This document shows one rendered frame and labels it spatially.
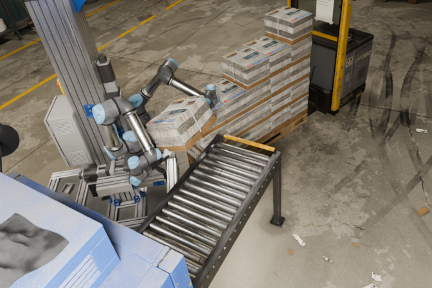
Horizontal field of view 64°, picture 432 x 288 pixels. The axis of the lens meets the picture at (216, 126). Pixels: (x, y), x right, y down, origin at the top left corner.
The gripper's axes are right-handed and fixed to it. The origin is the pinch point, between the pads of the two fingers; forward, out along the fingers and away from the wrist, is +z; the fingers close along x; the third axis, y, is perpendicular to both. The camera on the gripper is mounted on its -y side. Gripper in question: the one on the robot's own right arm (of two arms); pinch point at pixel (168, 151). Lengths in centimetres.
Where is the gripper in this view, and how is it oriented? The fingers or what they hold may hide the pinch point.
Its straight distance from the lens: 249.6
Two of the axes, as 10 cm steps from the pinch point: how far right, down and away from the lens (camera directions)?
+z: 5.1, -5.7, 6.4
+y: -4.2, -8.2, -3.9
